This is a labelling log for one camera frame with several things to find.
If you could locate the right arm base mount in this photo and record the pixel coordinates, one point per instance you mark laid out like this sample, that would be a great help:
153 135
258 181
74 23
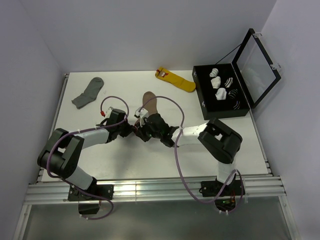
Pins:
211 189

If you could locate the yellow sock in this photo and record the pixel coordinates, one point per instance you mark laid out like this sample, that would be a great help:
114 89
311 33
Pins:
175 80

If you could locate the grey sock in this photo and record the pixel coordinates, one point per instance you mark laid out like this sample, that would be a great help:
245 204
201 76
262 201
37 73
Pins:
89 94

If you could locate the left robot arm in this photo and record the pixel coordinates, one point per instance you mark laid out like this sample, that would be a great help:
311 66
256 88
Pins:
61 153

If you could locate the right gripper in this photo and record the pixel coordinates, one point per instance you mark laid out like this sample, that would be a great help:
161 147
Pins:
141 133

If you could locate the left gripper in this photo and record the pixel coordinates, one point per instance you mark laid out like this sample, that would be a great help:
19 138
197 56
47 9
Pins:
129 129

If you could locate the black white rolled sock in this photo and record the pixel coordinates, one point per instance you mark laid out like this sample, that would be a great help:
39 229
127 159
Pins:
228 82

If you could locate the tan sock with red cuff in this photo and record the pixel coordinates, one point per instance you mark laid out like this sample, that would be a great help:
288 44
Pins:
149 102

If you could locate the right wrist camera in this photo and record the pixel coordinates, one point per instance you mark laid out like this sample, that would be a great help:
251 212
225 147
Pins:
142 115

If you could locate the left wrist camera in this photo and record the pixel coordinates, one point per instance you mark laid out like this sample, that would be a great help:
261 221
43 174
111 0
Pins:
106 113

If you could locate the black striped rolled sock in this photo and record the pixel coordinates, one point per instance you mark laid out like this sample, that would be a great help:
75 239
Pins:
233 94

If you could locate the aluminium frame rail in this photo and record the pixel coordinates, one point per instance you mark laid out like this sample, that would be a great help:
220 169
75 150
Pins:
148 190

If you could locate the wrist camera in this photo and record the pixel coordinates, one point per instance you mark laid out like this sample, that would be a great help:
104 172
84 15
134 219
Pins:
142 115
106 113

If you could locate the white striped rolled sock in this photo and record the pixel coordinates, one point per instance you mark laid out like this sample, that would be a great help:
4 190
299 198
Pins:
214 73

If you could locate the glass box lid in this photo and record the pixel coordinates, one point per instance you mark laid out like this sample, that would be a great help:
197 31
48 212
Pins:
256 72

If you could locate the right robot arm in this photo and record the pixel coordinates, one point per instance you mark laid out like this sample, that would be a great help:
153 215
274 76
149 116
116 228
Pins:
220 140

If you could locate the white rolled sock front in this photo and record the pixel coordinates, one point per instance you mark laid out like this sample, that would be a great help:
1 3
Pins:
221 94

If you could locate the dark striped rolled sock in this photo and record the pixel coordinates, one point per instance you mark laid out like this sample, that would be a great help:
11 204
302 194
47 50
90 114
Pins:
237 105

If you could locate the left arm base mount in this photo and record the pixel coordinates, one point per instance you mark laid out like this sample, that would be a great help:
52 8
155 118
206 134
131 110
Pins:
90 200

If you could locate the black display box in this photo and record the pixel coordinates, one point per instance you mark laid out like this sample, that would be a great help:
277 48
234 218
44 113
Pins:
210 106

